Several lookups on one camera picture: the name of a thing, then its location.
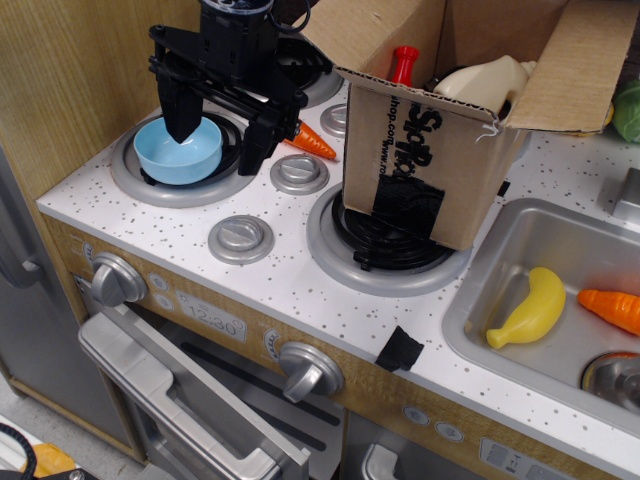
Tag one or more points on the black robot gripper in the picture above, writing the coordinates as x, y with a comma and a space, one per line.
230, 61

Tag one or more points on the light blue plastic bowl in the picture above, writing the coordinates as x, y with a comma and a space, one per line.
180, 157

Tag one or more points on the orange toy carrot on stove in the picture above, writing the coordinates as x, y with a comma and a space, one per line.
309, 141

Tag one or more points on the black back left burner coil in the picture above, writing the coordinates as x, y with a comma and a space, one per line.
301, 62

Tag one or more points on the grey stovetop knob middle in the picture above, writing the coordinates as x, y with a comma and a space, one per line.
299, 174

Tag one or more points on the grey stovetop knob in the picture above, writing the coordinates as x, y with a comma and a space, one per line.
333, 120
299, 174
240, 240

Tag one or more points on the grey stovetop knob back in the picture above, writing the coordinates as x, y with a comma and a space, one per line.
333, 120

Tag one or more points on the grey stovetop knob front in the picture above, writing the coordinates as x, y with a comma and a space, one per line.
240, 240

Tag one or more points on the red toy bottle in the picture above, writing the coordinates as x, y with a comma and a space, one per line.
405, 57

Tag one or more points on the silver oven dial left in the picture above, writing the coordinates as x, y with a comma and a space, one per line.
115, 281

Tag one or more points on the silver oven dial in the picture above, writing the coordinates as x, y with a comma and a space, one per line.
115, 281
308, 371

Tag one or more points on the black front right burner coil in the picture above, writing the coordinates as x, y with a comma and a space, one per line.
377, 245

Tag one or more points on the brown cardboard box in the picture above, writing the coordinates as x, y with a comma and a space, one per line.
434, 165

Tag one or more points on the silver oven dial right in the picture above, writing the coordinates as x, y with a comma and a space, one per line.
308, 371

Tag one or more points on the cream toy milk jug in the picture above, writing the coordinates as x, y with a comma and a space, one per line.
489, 85

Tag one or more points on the grey toy fridge door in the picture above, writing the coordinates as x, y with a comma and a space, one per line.
40, 352

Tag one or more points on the black tape piece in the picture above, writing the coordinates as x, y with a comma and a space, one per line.
400, 352

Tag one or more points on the yellow toy banana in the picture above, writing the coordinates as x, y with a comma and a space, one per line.
536, 315

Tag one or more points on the orange cloth on floor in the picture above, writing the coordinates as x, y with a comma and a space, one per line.
51, 460

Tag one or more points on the silver toy sink basin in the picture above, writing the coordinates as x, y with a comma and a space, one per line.
585, 253

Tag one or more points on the green toy cabbage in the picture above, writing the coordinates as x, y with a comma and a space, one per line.
626, 112

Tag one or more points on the grey toy faucet base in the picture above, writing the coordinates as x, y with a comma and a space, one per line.
619, 197

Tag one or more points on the orange toy carrot in sink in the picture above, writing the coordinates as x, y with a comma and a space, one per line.
616, 308

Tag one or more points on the silver pot in sink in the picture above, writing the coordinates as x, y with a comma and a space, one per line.
614, 377

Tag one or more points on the silver oven door handle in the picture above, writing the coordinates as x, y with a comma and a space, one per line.
205, 430

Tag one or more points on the silver lower cabinet handle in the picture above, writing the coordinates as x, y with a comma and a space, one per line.
379, 463

